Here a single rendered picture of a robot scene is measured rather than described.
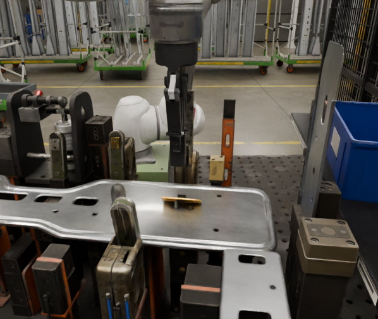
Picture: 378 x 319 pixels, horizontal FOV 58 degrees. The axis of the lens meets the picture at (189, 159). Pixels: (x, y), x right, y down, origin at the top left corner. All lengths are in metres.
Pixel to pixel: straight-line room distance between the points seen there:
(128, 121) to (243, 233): 0.89
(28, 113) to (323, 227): 0.73
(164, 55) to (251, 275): 0.39
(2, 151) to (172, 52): 0.61
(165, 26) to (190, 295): 0.43
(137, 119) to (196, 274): 0.94
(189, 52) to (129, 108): 0.87
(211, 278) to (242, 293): 0.07
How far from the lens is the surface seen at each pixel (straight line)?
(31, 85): 1.19
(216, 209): 0.74
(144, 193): 0.80
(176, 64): 0.60
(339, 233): 0.62
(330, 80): 0.63
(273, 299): 0.56
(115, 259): 0.56
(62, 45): 8.54
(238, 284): 0.57
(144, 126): 1.46
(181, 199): 0.72
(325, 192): 0.69
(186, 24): 0.59
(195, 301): 0.57
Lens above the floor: 1.40
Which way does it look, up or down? 24 degrees down
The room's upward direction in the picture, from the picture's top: straight up
